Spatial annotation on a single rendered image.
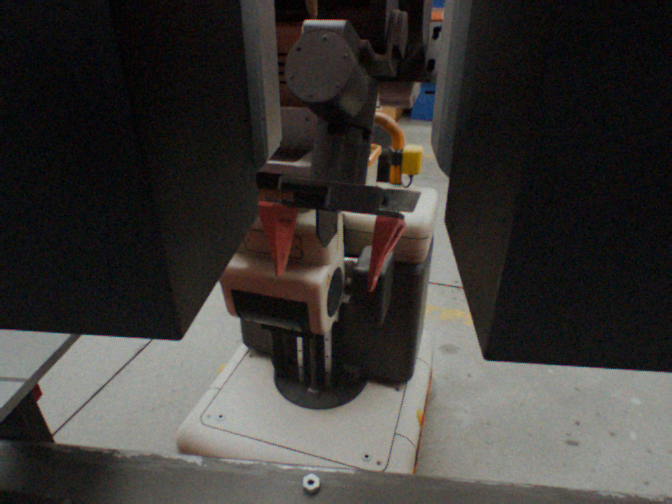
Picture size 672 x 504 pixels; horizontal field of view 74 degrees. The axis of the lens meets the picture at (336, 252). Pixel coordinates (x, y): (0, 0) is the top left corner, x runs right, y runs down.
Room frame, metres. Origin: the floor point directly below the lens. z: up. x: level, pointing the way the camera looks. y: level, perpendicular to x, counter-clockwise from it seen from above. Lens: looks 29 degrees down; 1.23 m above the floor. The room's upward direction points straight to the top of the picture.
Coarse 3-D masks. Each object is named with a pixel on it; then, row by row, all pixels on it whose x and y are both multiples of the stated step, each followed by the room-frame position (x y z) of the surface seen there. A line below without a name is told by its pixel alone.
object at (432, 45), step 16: (432, 32) 0.71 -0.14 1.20; (416, 48) 0.67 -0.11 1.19; (432, 48) 0.70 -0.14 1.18; (400, 64) 0.67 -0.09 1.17; (416, 64) 0.68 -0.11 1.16; (432, 64) 0.70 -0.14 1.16; (384, 80) 0.70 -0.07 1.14; (400, 80) 0.69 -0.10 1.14; (416, 80) 0.69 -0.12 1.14; (432, 80) 0.68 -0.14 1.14
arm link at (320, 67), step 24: (312, 24) 0.39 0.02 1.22; (336, 24) 0.39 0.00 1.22; (312, 48) 0.38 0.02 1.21; (336, 48) 0.38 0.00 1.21; (360, 48) 0.43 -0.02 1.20; (288, 72) 0.38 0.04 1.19; (312, 72) 0.37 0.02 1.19; (336, 72) 0.37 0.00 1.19; (360, 72) 0.39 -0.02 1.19; (384, 72) 0.47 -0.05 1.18; (312, 96) 0.36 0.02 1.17; (336, 96) 0.36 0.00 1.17; (360, 96) 0.40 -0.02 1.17; (336, 120) 0.40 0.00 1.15
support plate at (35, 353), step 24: (0, 336) 0.28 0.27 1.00; (24, 336) 0.28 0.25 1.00; (48, 336) 0.28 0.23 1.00; (72, 336) 0.29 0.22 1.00; (0, 360) 0.25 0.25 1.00; (24, 360) 0.25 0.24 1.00; (48, 360) 0.26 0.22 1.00; (0, 384) 0.23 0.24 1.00; (24, 384) 0.23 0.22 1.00; (0, 408) 0.21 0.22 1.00
